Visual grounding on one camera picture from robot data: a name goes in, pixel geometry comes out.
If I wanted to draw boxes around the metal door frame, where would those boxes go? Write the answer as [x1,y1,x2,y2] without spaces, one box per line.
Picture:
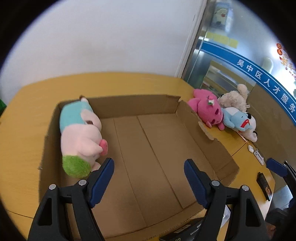
[180,0,208,79]

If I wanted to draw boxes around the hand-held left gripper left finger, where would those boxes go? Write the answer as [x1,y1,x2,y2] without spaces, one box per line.
[28,158,115,241]

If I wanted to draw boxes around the white dog plush toy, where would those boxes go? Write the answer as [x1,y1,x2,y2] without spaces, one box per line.
[239,112,258,142]

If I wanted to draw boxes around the orange window decal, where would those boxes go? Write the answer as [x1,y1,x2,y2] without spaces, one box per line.
[276,43,296,79]

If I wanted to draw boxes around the light blue plush toy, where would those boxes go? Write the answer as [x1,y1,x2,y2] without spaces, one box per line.
[221,107,251,132]

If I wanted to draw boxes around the black product box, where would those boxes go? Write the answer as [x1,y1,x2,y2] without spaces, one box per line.
[159,217,208,241]

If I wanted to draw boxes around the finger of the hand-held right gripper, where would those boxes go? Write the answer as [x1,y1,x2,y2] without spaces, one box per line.
[266,158,296,193]

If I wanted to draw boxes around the black phone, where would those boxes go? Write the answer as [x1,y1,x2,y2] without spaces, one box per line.
[257,173,273,202]

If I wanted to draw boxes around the blue banner strip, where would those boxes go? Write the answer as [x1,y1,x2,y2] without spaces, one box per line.
[201,42,296,116]

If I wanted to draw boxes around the cartoon poster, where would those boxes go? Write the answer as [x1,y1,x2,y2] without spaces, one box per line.
[211,0,233,27]

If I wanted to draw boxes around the pig plush toy green hair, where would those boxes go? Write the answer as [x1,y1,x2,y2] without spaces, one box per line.
[59,95,110,178]

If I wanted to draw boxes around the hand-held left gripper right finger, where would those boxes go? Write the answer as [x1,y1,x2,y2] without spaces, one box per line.
[184,159,271,241]

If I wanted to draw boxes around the cardboard box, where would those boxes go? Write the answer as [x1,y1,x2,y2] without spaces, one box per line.
[38,94,240,240]

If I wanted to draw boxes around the beige plush toy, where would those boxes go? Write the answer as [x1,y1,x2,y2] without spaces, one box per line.
[217,84,250,113]

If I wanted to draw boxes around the pink plush toy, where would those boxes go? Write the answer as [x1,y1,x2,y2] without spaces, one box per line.
[187,88,225,130]

